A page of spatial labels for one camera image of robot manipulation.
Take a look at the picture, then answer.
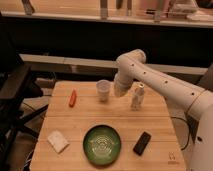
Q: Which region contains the black phone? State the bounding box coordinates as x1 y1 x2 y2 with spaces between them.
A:
133 132 151 156

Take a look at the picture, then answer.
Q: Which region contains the grey bench rail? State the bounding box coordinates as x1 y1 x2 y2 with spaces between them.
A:
21 54 207 76

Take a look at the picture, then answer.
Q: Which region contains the black chair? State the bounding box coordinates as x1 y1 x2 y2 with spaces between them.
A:
0 13 49 151

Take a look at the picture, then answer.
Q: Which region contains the small white bottle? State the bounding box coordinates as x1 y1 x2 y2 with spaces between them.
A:
131 84 145 111

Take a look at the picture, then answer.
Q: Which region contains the clear plastic cup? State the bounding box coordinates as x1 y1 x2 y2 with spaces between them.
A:
96 80 111 102

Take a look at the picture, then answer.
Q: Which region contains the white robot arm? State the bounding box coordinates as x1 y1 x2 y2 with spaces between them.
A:
114 49 213 171

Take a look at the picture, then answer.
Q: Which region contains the white folded cloth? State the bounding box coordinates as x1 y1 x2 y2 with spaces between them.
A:
47 131 69 153

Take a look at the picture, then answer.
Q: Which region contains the green round plate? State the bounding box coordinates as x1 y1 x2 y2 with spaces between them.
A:
83 125 121 166

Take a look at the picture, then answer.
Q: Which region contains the black cable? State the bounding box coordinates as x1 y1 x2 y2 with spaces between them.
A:
171 116 191 152

